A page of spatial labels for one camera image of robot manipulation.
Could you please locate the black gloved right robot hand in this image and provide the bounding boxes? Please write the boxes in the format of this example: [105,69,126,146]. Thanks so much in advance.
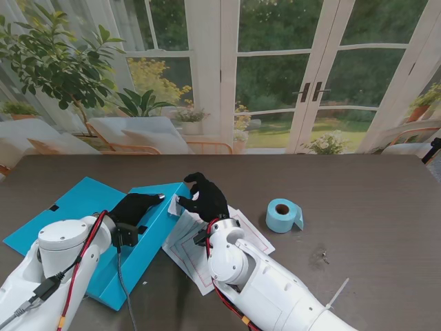
[177,171,231,223]

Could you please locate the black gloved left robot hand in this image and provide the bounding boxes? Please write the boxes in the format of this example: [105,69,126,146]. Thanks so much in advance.
[108,192,167,227]

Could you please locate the blue plastic file box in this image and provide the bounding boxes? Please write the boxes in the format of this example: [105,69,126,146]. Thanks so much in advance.
[2,177,191,312]

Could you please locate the light blue label roll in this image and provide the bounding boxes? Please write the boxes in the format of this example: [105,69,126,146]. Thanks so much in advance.
[265,198,306,234]

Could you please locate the small dark debris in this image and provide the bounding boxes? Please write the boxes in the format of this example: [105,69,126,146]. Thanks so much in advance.
[309,243,330,268]

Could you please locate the black stand at table edge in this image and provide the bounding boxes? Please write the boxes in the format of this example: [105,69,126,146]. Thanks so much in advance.
[422,137,441,165]

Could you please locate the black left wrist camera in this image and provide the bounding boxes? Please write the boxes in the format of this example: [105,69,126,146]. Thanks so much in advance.
[111,221,139,248]

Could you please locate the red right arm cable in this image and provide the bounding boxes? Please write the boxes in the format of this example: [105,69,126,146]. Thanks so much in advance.
[205,222,263,331]

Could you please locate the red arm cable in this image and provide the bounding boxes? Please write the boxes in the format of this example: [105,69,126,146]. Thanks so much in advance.
[205,222,263,331]
[57,211,108,331]

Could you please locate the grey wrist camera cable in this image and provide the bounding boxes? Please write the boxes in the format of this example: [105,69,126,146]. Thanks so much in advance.
[116,245,137,331]

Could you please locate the red left arm cable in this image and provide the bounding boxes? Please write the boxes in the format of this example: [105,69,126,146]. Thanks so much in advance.
[57,211,108,331]

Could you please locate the grey ethernet cable black plug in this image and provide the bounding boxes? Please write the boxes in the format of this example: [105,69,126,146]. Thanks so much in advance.
[0,261,84,331]

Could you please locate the white cable tie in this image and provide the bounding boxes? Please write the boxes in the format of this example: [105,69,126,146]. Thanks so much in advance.
[323,277,350,312]

